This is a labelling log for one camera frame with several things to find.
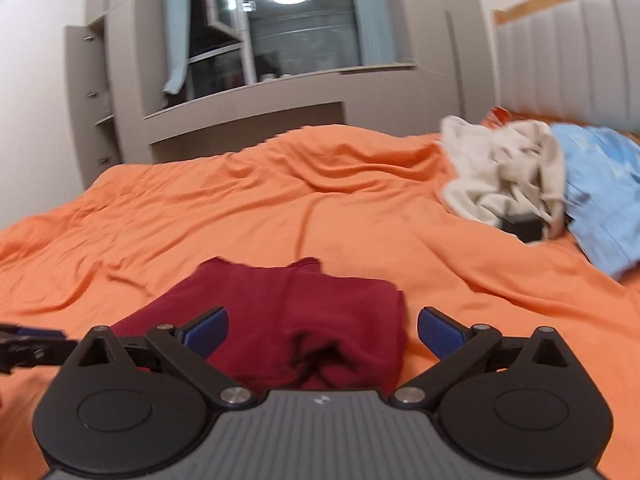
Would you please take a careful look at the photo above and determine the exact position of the cream white crumpled garment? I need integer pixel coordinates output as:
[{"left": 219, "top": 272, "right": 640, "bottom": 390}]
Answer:
[{"left": 440, "top": 115, "right": 566, "bottom": 240}]

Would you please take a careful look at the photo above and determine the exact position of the grey padded headboard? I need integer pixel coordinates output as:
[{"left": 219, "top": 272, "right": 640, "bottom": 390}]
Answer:
[{"left": 494, "top": 0, "right": 639, "bottom": 134}]

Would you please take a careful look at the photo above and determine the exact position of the light blue pillow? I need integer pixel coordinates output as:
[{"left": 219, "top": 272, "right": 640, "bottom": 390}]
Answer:
[{"left": 551, "top": 124, "right": 639, "bottom": 281}]

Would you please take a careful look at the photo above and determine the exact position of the grey built-in cabinet unit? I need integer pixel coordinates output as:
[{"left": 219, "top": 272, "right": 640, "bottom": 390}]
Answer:
[{"left": 64, "top": 0, "right": 495, "bottom": 185}]

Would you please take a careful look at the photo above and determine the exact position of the dark red cloth garment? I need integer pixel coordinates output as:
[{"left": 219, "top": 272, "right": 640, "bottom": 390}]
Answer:
[{"left": 113, "top": 258, "right": 407, "bottom": 394}]

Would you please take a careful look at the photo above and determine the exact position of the light blue right curtain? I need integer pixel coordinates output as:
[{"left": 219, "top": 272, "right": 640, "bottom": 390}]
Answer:
[{"left": 354, "top": 0, "right": 397, "bottom": 65}]

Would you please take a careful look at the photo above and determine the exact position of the orange cloth near headboard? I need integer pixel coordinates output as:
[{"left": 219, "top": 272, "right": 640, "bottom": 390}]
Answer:
[{"left": 480, "top": 106, "right": 511, "bottom": 129}]

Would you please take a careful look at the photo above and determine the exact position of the light blue left curtain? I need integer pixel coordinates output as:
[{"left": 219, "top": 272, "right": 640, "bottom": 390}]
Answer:
[{"left": 163, "top": 0, "right": 191, "bottom": 96}]

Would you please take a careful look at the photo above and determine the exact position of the window with dark glass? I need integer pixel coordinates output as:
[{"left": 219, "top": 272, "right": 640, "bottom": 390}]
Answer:
[{"left": 182, "top": 0, "right": 362, "bottom": 100}]

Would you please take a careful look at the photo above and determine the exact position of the orange bed duvet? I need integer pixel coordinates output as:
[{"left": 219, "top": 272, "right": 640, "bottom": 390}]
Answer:
[{"left": 1, "top": 126, "right": 639, "bottom": 479}]

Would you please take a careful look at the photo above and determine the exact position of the small black box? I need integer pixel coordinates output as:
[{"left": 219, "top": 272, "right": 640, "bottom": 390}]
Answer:
[{"left": 499, "top": 212, "right": 544, "bottom": 244}]

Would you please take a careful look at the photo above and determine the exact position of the light blue curtain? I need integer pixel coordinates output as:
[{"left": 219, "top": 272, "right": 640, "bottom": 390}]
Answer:
[
  {"left": 354, "top": 0, "right": 397, "bottom": 65},
  {"left": 163, "top": 0, "right": 191, "bottom": 96}
]

